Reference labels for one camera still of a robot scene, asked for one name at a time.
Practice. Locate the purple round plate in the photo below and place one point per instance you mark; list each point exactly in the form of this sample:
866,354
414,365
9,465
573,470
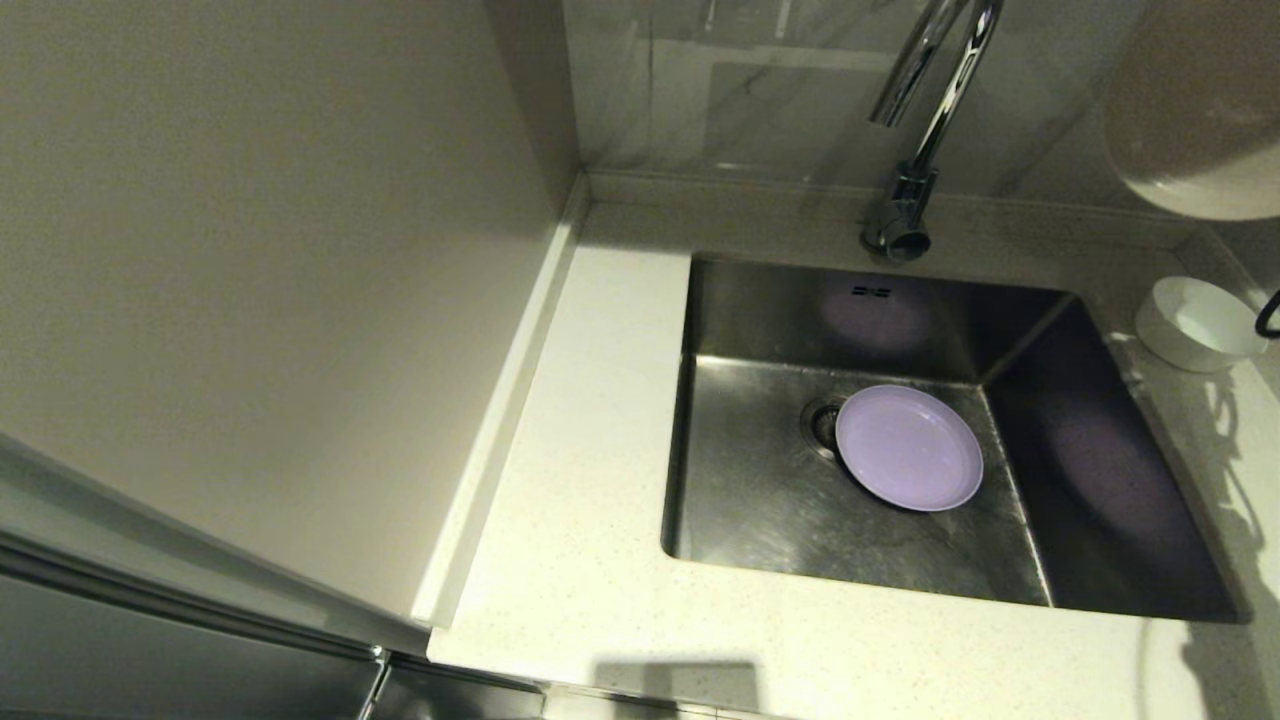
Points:
905,450

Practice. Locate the stainless steel sink basin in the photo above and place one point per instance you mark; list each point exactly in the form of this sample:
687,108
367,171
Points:
760,500

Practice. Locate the grey under-counter cabinet front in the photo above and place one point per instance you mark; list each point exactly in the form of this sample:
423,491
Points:
460,700

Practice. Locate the round metal drain strainer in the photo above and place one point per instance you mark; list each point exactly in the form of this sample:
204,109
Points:
820,425

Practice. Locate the white round bowl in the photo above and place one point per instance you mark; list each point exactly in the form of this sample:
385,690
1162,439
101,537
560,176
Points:
1195,325

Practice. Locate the beige round plate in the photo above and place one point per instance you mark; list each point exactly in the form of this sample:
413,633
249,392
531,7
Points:
1200,110

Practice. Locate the tall beige side panel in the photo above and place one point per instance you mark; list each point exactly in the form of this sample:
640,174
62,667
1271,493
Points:
250,250

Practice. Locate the chrome kitchen faucet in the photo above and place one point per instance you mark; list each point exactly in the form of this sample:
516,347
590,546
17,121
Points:
895,215

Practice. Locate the grey glossy refrigerator door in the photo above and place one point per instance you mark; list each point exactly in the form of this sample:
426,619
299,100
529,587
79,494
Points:
100,515
150,670

